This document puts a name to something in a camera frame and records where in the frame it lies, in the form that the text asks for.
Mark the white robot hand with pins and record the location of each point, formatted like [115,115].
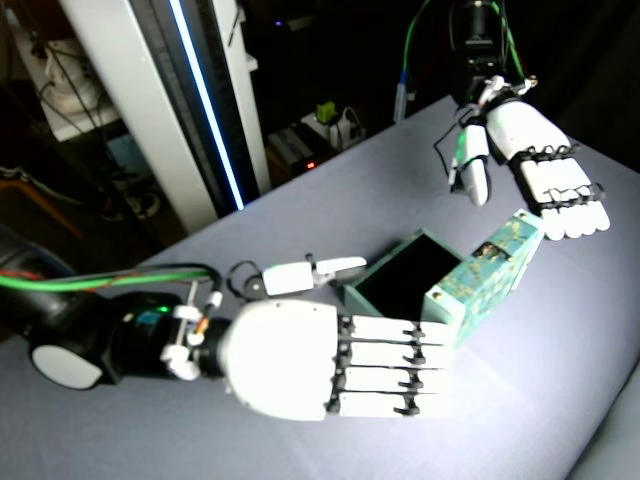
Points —
[280,355]
[520,130]

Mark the teal floral trunk box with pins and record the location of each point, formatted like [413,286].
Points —
[480,280]

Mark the white power strip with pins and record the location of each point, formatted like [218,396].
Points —
[332,122]

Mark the black device with red light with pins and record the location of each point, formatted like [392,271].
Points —
[295,150]

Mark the grey table cloth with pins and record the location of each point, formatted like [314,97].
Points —
[500,390]

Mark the wooden chair leg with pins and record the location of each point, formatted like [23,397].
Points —
[45,205]

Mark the white column with blue light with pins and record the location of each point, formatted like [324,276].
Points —
[150,100]

